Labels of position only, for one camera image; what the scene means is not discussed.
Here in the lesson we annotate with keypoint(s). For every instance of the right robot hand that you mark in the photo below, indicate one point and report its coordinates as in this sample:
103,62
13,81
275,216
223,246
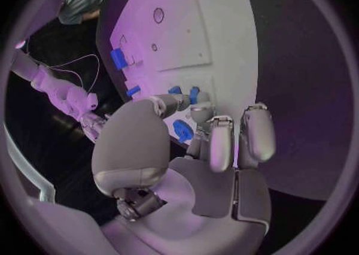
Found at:
91,126

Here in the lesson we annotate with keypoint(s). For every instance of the blue peg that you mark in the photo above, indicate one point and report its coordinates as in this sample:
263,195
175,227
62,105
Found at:
133,91

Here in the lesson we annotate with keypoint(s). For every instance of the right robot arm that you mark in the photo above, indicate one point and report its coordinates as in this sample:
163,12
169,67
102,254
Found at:
47,75

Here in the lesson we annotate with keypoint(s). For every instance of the blue gear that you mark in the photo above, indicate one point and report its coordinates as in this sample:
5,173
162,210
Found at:
182,130

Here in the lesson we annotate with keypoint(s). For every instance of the white task board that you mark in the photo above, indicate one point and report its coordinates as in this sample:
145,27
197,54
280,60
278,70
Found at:
179,35

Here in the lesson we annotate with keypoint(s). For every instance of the blue block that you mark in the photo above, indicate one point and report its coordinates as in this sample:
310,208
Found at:
119,58

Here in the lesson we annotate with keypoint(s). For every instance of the blue plug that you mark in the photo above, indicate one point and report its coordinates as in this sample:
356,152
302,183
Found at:
175,90

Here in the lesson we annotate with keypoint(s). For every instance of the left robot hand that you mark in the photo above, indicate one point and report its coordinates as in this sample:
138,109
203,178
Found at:
131,138

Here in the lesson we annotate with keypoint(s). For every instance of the blue cylinder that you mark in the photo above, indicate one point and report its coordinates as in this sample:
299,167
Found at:
193,95

